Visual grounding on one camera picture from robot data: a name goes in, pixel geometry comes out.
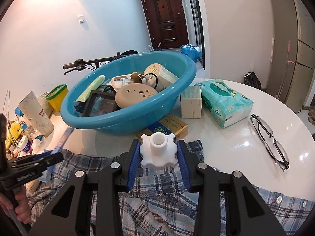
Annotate black rectangular tray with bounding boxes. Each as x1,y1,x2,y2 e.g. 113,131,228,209
82,91,120,117

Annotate green cream tube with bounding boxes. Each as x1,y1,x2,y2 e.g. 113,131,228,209
76,75,105,102

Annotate round beige silicone case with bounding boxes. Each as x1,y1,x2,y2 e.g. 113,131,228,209
115,83,158,109

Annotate white plastic knob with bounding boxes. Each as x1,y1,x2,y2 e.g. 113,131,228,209
139,132,178,170

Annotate small doll figurine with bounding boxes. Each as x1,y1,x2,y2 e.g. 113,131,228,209
130,72,147,84

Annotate round yellow cream jar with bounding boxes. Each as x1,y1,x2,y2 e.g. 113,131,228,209
144,63,164,77

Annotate person's left hand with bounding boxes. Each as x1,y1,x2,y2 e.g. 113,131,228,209
0,185,32,224

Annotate blue ruler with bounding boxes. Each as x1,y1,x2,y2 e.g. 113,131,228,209
51,127,74,154

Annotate crumpled white tissue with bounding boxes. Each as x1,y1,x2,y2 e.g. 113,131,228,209
31,138,43,150

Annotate white blue cream jar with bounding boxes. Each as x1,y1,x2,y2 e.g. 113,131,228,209
18,136,32,153

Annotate yellow plastic bag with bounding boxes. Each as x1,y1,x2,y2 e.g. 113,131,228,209
5,122,22,150

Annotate blue white powder bag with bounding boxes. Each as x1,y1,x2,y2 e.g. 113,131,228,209
14,107,31,135

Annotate white floral Debo cup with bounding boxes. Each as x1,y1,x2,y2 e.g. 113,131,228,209
18,91,54,137

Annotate yellow box green rim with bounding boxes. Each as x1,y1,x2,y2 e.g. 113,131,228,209
45,84,68,112

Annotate blue plastic basin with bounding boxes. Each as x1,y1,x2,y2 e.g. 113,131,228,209
61,51,196,135

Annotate blue plaid shirt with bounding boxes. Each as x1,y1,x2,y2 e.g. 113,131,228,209
31,141,314,235

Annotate green tissue pack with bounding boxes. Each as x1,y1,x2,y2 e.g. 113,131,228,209
196,79,254,128

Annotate gold cigarette box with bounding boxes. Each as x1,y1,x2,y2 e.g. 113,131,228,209
136,114,188,140

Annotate white square box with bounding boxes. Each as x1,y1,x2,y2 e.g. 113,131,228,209
181,86,202,119

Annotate black backpack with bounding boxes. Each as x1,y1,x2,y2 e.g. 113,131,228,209
121,50,139,56

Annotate black garbage bag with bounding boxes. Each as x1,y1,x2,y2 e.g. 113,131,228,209
244,71,262,90

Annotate white green box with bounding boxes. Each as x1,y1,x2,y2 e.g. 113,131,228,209
156,67,179,92

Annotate beige refrigerator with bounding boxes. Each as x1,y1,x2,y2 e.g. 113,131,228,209
266,0,314,112

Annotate blue plastic bag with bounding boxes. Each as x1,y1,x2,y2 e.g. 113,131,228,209
181,44,201,62

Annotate dark red entrance door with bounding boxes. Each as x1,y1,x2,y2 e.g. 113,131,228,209
141,0,188,49

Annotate black glass sliding door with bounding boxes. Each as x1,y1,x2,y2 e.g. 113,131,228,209
190,0,205,69

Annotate black frame eyeglasses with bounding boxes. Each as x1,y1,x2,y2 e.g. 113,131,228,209
249,113,290,171

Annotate metal wire hanger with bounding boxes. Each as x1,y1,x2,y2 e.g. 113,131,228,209
2,89,11,121

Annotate bicycle handlebar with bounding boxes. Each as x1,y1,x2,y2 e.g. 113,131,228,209
62,52,123,75

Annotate black hair tie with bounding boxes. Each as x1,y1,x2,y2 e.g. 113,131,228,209
144,72,158,88

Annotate white light switch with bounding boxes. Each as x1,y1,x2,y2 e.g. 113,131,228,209
78,15,85,24

